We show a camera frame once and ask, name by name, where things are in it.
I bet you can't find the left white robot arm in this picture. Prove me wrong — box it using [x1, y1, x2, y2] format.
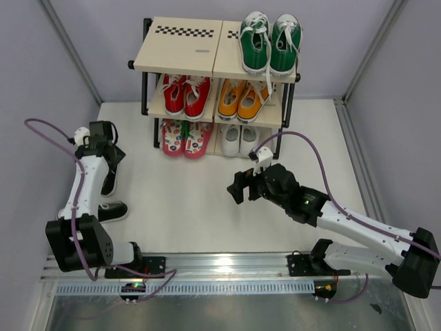
[45, 121, 145, 277]

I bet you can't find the right red sneaker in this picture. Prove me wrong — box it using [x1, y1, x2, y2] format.
[184, 76, 211, 121]

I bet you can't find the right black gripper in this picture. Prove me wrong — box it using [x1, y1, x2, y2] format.
[227, 166, 287, 208]

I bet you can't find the beige black shoe shelf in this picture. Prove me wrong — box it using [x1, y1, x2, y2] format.
[127, 17, 301, 161]

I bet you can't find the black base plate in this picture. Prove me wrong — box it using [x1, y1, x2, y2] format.
[104, 256, 167, 279]
[286, 250, 351, 277]

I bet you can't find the sideways black sneaker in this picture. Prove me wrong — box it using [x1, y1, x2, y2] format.
[75, 201, 128, 223]

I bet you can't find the left controller board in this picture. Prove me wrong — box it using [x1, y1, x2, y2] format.
[120, 282, 146, 301]

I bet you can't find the aluminium mounting rail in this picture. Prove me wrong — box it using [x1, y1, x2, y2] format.
[39, 251, 418, 283]

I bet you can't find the left yellow sneaker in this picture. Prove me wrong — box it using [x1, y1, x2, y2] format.
[217, 79, 247, 121]

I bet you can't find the green sneaker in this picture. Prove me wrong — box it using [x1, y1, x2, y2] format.
[238, 11, 271, 76]
[269, 14, 303, 79]

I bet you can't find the red sneaker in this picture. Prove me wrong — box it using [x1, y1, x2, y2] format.
[184, 76, 211, 121]
[161, 74, 186, 117]

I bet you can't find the left red sneaker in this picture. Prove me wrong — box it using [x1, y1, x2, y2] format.
[161, 74, 186, 117]

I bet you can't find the slotted grey cable duct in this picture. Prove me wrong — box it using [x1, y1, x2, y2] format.
[54, 279, 315, 296]

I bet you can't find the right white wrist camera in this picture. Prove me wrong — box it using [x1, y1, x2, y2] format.
[248, 147, 273, 175]

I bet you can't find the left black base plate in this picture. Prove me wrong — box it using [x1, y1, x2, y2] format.
[104, 256, 167, 279]

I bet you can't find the pink flip-flop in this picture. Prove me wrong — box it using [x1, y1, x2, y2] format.
[184, 122, 214, 159]
[161, 119, 188, 157]

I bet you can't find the right controller board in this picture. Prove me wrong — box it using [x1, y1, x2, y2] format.
[313, 283, 337, 301]

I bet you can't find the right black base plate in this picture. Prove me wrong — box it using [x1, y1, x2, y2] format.
[286, 250, 351, 277]

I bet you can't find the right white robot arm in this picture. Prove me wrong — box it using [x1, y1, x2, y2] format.
[227, 164, 440, 299]

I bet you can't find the right yellow sneaker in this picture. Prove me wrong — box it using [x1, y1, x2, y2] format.
[237, 81, 272, 124]

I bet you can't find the controller board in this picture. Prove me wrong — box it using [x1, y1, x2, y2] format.
[313, 283, 337, 301]
[120, 282, 146, 301]

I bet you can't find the yellow sneaker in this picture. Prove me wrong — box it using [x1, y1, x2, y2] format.
[217, 79, 247, 121]
[237, 81, 272, 124]

